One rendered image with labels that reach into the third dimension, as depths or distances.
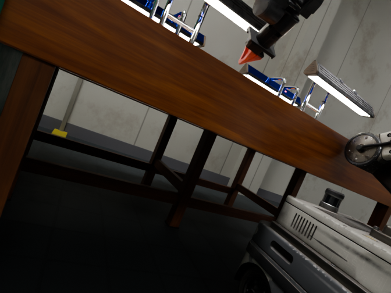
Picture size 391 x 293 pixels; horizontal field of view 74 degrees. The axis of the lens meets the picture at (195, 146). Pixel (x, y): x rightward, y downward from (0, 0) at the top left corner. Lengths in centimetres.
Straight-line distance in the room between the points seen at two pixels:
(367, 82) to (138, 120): 362
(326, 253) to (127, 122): 244
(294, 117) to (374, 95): 430
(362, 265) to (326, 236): 12
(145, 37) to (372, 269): 80
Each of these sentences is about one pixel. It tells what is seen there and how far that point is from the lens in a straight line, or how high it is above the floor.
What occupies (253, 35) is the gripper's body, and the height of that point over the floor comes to 88.
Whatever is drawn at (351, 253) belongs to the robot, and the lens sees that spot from 88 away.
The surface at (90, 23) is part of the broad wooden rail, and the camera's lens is 64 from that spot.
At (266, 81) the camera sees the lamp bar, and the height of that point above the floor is 107.
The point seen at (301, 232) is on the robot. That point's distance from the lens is 97.
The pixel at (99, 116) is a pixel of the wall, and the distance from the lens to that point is 293.
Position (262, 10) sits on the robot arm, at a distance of 74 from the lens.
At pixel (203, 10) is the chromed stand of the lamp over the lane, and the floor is 106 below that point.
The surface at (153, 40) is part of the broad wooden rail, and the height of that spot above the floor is 72.
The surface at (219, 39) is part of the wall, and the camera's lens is 329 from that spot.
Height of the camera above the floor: 57
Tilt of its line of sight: 4 degrees down
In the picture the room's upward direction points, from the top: 23 degrees clockwise
